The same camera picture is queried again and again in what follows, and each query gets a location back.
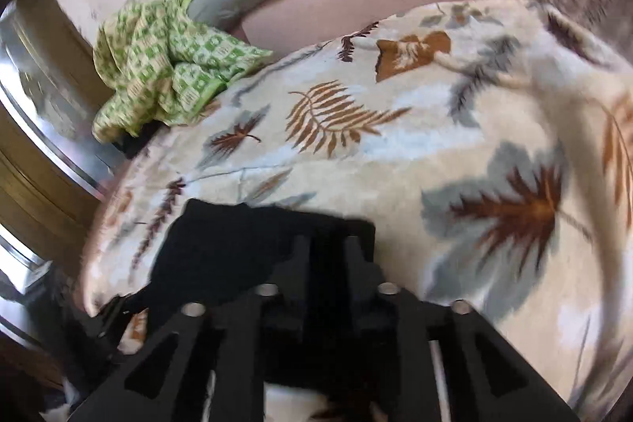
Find black pants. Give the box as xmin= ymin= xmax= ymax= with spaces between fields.
xmin=140 ymin=199 xmax=375 ymax=336

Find leaf pattern cream blanket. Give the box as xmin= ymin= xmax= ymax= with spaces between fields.
xmin=80 ymin=0 xmax=632 ymax=421

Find wooden glass door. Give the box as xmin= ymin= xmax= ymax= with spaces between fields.
xmin=1 ymin=0 xmax=123 ymax=390

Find green checkered cloth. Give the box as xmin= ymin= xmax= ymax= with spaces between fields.
xmin=92 ymin=0 xmax=273 ymax=144

